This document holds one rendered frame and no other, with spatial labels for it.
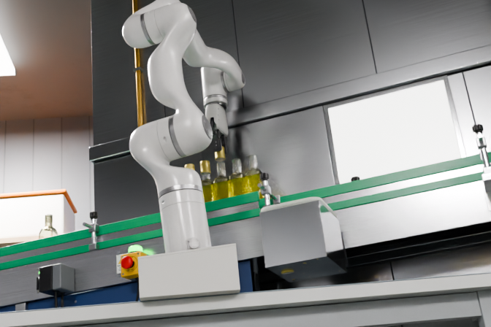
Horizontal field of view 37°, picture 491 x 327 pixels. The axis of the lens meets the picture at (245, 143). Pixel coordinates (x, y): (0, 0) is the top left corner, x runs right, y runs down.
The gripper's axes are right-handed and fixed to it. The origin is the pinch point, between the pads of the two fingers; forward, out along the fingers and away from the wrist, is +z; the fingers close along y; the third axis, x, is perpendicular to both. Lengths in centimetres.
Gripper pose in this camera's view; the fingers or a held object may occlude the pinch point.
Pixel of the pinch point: (219, 147)
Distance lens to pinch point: 251.8
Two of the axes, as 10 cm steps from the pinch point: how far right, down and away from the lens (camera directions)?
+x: 9.3, -2.3, -2.9
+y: -3.6, -3.4, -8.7
